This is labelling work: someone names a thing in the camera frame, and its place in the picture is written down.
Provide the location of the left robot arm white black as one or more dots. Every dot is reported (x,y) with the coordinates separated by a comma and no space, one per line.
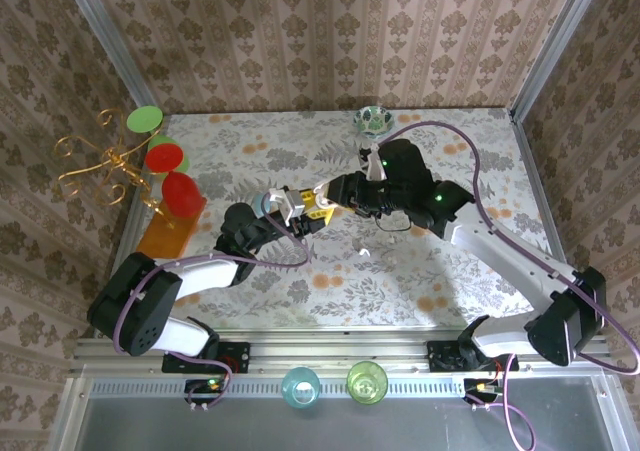
(200,276)

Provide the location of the red wine glass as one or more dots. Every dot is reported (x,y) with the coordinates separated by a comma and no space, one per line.
(182,196)

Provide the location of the orange wooden stand base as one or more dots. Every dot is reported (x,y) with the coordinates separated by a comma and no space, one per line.
(165,238)

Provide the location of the green wine glass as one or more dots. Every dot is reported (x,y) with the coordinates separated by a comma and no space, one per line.
(145,119)

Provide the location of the perforated metal strip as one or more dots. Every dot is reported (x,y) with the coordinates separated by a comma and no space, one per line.
(250,387)

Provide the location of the teal glass cup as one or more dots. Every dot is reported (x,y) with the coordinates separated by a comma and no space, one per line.
(300,388)

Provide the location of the green glass cup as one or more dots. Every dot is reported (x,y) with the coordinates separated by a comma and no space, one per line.
(367,383)

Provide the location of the grey metal shelf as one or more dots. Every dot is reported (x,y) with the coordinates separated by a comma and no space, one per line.
(350,431)

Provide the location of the aluminium table edge rail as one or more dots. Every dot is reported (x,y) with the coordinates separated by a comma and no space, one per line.
(129,223)
(545,201)

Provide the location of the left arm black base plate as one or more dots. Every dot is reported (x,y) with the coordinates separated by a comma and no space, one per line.
(235,358)

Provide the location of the aluminium mounting rail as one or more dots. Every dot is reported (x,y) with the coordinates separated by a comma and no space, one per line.
(340,351)

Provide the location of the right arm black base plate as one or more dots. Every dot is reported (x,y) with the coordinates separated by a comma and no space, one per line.
(442,356)

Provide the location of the aluminium frame post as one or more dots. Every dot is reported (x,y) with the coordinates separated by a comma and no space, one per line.
(552,46)
(110,46)

